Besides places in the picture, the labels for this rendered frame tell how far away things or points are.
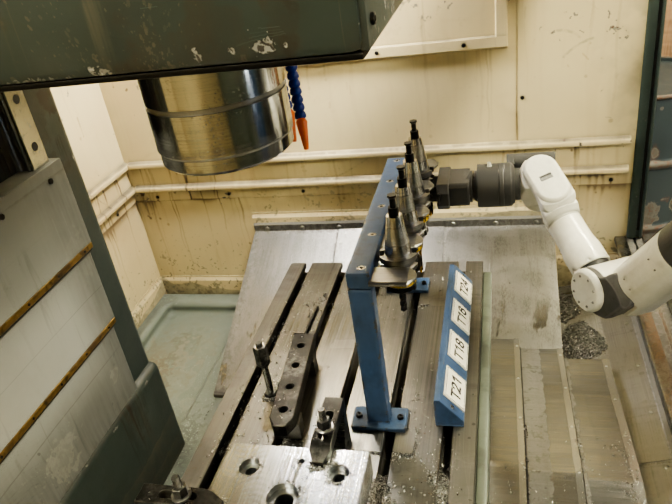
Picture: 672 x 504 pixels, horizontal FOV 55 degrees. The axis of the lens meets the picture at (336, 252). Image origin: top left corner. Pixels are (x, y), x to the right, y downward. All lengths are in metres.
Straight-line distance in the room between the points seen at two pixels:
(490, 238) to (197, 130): 1.29
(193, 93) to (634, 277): 0.74
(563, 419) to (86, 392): 0.94
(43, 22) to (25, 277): 0.55
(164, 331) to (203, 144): 1.52
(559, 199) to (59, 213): 0.90
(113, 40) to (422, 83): 1.20
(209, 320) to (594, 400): 1.21
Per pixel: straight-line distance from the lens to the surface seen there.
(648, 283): 1.10
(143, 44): 0.64
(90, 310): 1.29
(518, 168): 1.34
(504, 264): 1.82
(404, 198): 1.11
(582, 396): 1.54
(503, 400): 1.46
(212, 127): 0.69
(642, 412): 1.60
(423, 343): 1.38
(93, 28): 0.66
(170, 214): 2.14
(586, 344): 1.77
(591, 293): 1.18
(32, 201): 1.16
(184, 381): 1.94
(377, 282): 1.00
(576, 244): 1.26
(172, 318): 2.23
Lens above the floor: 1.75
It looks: 29 degrees down
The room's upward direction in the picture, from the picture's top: 9 degrees counter-clockwise
